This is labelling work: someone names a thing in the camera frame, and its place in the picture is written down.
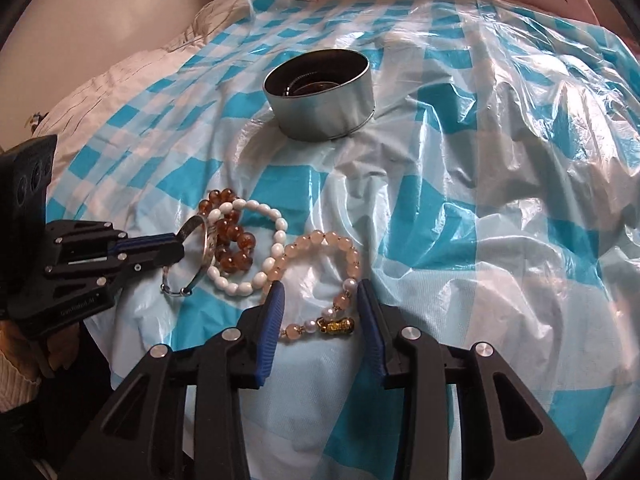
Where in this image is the white bead bracelet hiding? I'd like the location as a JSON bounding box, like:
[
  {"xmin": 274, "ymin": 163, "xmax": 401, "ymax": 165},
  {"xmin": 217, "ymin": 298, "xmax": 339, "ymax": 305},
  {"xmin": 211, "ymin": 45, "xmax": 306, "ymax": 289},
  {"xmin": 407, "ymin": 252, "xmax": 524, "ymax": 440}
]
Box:
[{"xmin": 204, "ymin": 197, "xmax": 290, "ymax": 297}]

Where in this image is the silver bangle bracelet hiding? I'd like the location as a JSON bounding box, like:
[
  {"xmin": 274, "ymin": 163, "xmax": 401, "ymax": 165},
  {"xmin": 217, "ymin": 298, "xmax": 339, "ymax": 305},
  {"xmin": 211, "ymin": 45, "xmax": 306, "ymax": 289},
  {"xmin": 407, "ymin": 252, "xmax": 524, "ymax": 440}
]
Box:
[{"xmin": 159, "ymin": 213, "xmax": 219, "ymax": 298}]

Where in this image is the amber bead bracelet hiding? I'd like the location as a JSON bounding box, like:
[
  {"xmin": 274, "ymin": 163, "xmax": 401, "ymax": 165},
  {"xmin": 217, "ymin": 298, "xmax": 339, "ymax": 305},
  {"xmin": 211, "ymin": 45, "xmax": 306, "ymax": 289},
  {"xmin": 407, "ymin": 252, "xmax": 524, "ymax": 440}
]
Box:
[{"xmin": 196, "ymin": 187, "xmax": 257, "ymax": 276}]

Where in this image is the blue checkered plastic sheet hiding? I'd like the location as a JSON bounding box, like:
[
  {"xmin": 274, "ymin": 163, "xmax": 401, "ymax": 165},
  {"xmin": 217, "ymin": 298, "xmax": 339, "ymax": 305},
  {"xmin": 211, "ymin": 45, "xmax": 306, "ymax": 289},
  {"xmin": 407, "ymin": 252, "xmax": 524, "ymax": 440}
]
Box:
[{"xmin": 47, "ymin": 0, "xmax": 639, "ymax": 478}]

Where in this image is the left hand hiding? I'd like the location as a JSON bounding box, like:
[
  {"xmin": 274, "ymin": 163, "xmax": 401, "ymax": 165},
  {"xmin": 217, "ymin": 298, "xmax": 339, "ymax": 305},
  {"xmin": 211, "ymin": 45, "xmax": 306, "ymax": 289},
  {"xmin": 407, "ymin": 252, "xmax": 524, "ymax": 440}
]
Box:
[{"xmin": 1, "ymin": 321, "xmax": 79, "ymax": 382}]

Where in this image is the white quilt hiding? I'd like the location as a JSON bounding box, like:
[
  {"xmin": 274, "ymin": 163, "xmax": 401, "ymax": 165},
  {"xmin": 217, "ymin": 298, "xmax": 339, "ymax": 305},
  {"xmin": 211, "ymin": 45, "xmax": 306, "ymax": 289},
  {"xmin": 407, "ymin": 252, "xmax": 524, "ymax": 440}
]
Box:
[{"xmin": 35, "ymin": 0, "xmax": 248, "ymax": 186}]

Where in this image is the round silver metal tin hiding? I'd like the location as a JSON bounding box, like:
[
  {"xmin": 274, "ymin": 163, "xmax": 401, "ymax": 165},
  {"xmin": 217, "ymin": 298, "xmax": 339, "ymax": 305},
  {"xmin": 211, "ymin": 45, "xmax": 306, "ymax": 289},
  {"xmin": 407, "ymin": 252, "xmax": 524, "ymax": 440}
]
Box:
[{"xmin": 262, "ymin": 49, "xmax": 375, "ymax": 143}]

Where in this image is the pink bead bracelet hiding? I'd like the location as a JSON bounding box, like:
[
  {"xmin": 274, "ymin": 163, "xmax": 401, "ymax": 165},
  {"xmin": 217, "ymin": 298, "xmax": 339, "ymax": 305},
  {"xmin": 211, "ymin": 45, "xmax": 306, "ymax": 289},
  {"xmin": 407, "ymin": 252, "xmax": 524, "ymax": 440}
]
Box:
[{"xmin": 264, "ymin": 228, "xmax": 362, "ymax": 344}]

